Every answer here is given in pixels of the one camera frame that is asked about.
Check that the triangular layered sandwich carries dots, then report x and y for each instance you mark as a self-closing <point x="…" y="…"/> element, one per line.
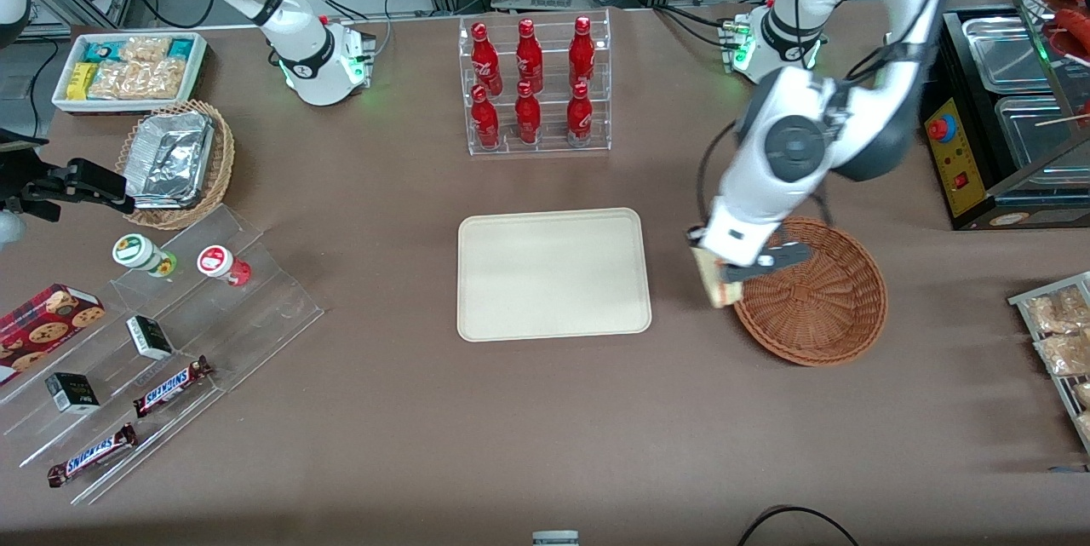
<point x="714" y="289"/>

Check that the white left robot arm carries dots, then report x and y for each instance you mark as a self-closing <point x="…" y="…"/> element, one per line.
<point x="851" y="120"/>

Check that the brown round wicker basket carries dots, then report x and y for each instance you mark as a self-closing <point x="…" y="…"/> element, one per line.
<point x="817" y="316"/>

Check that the tan wicker basket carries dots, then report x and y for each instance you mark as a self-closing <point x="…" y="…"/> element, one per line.
<point x="223" y="163"/>

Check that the beige plastic tray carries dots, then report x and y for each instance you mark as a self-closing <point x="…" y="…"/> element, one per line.
<point x="553" y="273"/>

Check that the green lid cup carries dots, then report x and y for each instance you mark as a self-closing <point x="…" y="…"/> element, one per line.
<point x="136" y="252"/>

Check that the silver foil container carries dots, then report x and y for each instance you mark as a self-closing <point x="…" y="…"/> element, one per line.
<point x="170" y="158"/>

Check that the yellow snack pack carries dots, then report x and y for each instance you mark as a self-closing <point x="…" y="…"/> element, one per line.
<point x="80" y="81"/>

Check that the clear rice cracker bag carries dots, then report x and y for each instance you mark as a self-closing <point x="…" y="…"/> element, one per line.
<point x="111" y="82"/>
<point x="160" y="79"/>
<point x="146" y="49"/>

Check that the teal snack pack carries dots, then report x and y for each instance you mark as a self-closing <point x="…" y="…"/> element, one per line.
<point x="100" y="50"/>
<point x="180" y="48"/>

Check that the red cookie box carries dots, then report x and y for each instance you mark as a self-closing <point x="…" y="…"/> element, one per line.
<point x="43" y="329"/>

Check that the red lid cup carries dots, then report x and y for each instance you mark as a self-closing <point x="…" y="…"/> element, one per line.
<point x="217" y="262"/>

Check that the small black box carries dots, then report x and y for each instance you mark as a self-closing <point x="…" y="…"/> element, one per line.
<point x="72" y="393"/>
<point x="150" y="338"/>

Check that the white rectangular snack bin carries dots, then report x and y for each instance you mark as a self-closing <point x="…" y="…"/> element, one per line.
<point x="200" y="60"/>

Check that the red cola bottle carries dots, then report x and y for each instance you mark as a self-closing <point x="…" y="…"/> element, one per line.
<point x="579" y="117"/>
<point x="484" y="122"/>
<point x="484" y="60"/>
<point x="529" y="56"/>
<point x="582" y="54"/>
<point x="528" y="118"/>

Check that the snickers chocolate bar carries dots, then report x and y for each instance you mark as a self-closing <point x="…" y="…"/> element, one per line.
<point x="170" y="387"/>
<point x="92" y="455"/>

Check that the clear acrylic stepped display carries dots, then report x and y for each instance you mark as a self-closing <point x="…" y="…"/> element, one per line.
<point x="272" y="307"/>

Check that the black food warmer cabinet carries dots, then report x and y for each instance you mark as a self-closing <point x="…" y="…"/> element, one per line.
<point x="958" y="163"/>

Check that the clear acrylic bottle rack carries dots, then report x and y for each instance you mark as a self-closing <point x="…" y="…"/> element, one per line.
<point x="549" y="18"/>

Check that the steel warmer pan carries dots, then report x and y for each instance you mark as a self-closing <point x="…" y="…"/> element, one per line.
<point x="1035" y="137"/>
<point x="1009" y="52"/>

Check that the small grey device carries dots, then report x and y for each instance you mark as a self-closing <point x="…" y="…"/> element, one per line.
<point x="555" y="538"/>

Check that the clear pastry bag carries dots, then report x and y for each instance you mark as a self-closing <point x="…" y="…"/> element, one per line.
<point x="1083" y="394"/>
<point x="1056" y="312"/>
<point x="1085" y="425"/>
<point x="1064" y="354"/>

